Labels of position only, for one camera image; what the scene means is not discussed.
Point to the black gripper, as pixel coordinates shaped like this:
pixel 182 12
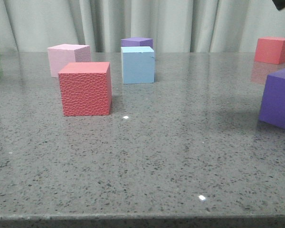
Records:
pixel 279 4

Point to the light blue foam cube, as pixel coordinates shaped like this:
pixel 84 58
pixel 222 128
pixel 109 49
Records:
pixel 138 65

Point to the red foam cube far right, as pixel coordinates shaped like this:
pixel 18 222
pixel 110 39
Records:
pixel 270 50

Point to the purple foam cube right edge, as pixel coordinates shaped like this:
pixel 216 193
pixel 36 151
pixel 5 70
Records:
pixel 273 101

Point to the purple foam cube centre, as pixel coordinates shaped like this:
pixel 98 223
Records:
pixel 137 42

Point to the red textured foam cube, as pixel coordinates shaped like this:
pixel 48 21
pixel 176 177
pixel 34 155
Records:
pixel 86 88

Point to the pink foam cube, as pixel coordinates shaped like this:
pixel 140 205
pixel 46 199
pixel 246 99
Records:
pixel 60 55

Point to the grey-green curtain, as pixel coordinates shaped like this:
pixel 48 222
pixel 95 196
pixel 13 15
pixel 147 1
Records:
pixel 174 25

